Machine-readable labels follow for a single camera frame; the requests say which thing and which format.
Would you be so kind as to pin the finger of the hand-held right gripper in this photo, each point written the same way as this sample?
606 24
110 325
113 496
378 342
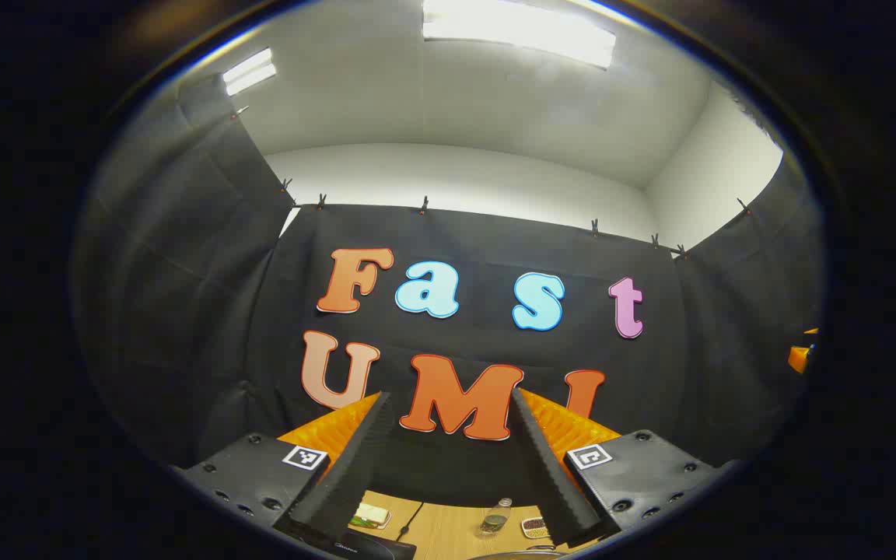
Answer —
798 358

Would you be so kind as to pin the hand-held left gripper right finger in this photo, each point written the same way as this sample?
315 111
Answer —
545 474

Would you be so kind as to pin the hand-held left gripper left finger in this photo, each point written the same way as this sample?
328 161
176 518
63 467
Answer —
355 474

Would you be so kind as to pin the black induction cooktop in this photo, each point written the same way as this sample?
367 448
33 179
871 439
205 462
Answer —
370 547

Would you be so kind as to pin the sandwich with lettuce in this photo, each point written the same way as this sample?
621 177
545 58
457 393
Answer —
369 513

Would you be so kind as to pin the white plate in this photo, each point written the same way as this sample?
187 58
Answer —
384 519

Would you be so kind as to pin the white divided bean tray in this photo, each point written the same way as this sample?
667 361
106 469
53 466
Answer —
534 528

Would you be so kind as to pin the clear plastic water bottle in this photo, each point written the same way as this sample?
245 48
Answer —
495 519

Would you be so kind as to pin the row of small cloth clips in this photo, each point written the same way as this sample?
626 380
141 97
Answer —
423 205

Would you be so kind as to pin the small ceiling light panel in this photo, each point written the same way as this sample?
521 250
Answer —
250 71

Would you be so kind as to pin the large ceiling light panel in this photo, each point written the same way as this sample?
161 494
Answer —
518 27

